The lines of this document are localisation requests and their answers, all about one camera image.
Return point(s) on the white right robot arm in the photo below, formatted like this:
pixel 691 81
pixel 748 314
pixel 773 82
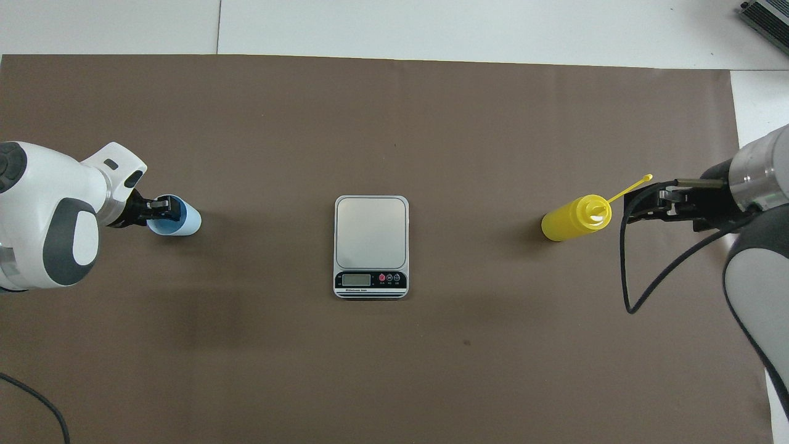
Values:
pixel 761 166

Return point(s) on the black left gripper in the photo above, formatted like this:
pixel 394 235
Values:
pixel 132 208

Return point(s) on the grey metal device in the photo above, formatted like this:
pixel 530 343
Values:
pixel 770 21

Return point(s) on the silver digital kitchen scale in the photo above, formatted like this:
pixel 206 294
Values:
pixel 371 231

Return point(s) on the brown paper table mat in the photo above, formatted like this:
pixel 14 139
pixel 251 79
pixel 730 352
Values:
pixel 394 370

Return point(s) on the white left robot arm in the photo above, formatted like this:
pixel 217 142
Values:
pixel 43 209

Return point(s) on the light blue plastic cup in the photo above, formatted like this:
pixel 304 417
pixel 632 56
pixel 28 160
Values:
pixel 188 223

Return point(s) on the yellow squeeze bottle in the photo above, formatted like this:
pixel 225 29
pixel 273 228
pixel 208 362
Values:
pixel 570 225

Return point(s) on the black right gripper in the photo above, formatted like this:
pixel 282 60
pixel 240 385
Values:
pixel 703 205

